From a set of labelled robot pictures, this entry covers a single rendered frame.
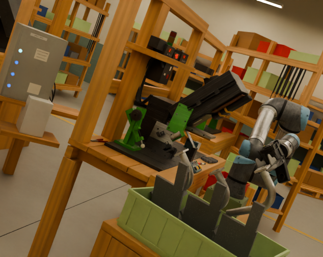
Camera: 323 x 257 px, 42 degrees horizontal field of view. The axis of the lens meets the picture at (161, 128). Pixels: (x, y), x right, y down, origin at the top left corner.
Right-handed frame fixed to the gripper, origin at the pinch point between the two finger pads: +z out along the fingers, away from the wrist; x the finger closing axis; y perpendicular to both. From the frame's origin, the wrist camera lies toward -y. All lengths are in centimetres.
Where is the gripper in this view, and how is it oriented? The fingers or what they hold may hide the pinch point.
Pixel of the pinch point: (264, 172)
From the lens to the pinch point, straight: 166.5
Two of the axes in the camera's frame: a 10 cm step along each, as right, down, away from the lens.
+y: -4.4, -9.0, 0.1
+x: 7.0, -3.5, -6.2
